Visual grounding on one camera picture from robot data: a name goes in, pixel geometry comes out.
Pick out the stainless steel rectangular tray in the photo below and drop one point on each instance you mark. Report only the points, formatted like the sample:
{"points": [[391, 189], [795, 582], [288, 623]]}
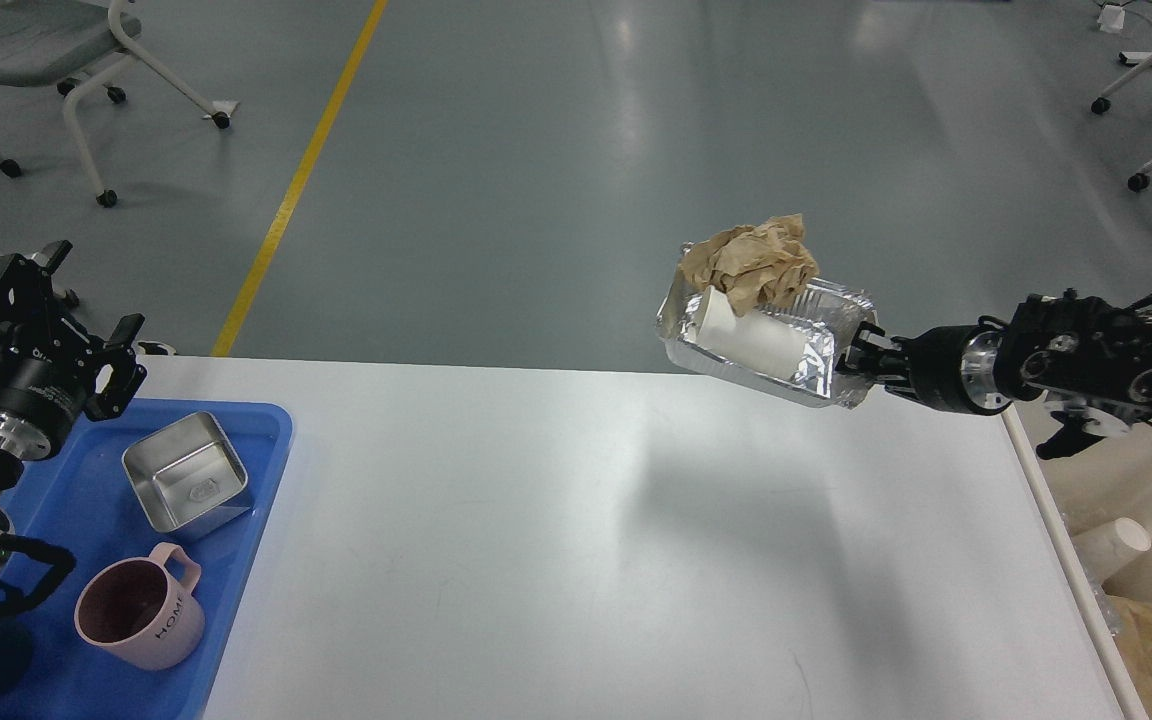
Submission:
{"points": [[188, 478]]}

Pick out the grey office chair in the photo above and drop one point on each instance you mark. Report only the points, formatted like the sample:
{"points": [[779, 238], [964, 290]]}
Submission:
{"points": [[43, 43]]}

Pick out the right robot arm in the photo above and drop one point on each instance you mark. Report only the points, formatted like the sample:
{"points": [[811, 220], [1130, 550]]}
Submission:
{"points": [[1089, 361]]}

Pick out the beige plastic bin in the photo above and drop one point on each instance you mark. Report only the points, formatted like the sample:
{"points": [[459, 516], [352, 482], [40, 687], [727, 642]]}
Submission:
{"points": [[1110, 480]]}

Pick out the aluminium foil container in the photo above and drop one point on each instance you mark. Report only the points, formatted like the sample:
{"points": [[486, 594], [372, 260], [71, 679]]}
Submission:
{"points": [[826, 312]]}

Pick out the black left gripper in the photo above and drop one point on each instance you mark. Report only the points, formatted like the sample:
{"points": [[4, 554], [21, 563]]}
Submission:
{"points": [[44, 391]]}

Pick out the pink HOME mug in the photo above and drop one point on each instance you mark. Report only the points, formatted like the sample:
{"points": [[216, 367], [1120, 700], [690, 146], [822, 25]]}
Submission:
{"points": [[143, 610]]}

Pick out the small white cup in bin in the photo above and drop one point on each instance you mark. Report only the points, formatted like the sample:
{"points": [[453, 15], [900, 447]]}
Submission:
{"points": [[1107, 549]]}

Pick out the white paper cup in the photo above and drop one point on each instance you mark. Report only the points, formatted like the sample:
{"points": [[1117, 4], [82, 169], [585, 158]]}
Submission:
{"points": [[757, 341]]}

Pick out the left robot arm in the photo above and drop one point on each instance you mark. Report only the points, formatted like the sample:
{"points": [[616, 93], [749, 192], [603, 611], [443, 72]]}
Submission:
{"points": [[30, 569]]}

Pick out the blue plastic tray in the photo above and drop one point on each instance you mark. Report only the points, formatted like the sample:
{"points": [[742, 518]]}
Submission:
{"points": [[83, 501]]}

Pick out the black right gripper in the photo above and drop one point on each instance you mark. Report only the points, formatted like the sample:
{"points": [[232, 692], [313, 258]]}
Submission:
{"points": [[950, 369]]}

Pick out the white power adapter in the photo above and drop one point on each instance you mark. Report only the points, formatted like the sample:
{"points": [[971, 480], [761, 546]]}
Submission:
{"points": [[1111, 19]]}

